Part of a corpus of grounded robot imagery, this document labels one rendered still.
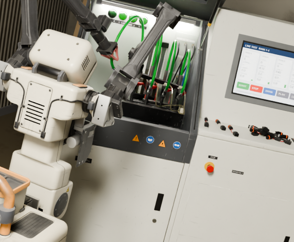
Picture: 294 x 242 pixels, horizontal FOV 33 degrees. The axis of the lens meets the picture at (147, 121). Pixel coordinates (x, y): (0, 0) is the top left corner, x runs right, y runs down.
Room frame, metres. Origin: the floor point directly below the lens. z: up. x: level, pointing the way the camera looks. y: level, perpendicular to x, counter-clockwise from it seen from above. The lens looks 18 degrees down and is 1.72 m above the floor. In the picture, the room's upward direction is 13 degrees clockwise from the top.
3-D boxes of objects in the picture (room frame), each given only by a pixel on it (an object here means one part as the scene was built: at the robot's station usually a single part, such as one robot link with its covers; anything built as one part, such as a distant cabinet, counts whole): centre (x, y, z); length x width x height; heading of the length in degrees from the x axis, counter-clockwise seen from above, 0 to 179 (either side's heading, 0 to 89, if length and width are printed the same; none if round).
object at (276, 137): (2.51, -0.64, 1.01); 0.23 x 0.11 x 0.06; 94
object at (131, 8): (2.86, 0.13, 1.43); 0.54 x 0.03 x 0.02; 94
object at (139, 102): (2.61, -0.01, 0.91); 0.34 x 0.10 x 0.15; 94
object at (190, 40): (2.88, -0.11, 1.20); 0.13 x 0.03 x 0.31; 94
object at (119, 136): (2.36, 0.09, 0.87); 0.62 x 0.04 x 0.16; 94
